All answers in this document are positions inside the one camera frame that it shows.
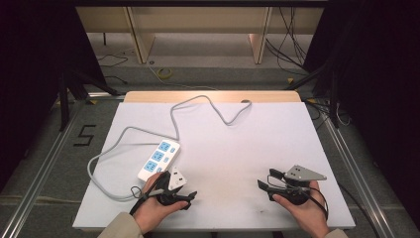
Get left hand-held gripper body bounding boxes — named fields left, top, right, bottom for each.
left=155, top=166, right=188, bottom=206

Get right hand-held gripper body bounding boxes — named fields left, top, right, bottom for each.
left=271, top=164, right=328, bottom=206

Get white power strip blue sockets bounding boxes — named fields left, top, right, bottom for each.
left=137, top=139, right=182, bottom=182

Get person's right hand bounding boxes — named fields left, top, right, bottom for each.
left=271, top=180, right=332, bottom=238

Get person's left hand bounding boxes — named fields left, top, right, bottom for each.
left=132, top=171, right=189, bottom=235

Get white board table cover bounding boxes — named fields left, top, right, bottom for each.
left=71, top=101, right=357, bottom=231

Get wooden table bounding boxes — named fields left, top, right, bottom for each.
left=123, top=90, right=302, bottom=104

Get black metal stand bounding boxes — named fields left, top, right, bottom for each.
left=57, top=67, right=121, bottom=132
left=284, top=61, right=342, bottom=129

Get yellow tape roll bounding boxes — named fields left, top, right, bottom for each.
left=156, top=66, right=173, bottom=80

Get dark curtain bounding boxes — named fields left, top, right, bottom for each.
left=301, top=0, right=420, bottom=229
left=0, top=0, right=107, bottom=192

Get beige wooden shelf unit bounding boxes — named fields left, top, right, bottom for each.
left=74, top=5, right=325, bottom=65

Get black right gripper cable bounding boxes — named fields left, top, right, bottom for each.
left=266, top=175, right=330, bottom=221

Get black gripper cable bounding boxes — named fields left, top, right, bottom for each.
left=266, top=175, right=330, bottom=221
left=129, top=172, right=170, bottom=216

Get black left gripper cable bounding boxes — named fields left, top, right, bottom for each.
left=129, top=172, right=170, bottom=216

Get metal floor rail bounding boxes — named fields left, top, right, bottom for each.
left=320, top=110, right=399, bottom=238
left=0, top=98, right=87, bottom=238

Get grey power strip cable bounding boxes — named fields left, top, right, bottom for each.
left=86, top=94, right=253, bottom=202

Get bundle of black floor cables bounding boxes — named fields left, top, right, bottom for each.
left=264, top=6, right=310, bottom=75

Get thin black floor cable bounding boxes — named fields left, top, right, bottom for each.
left=96, top=52, right=130, bottom=85

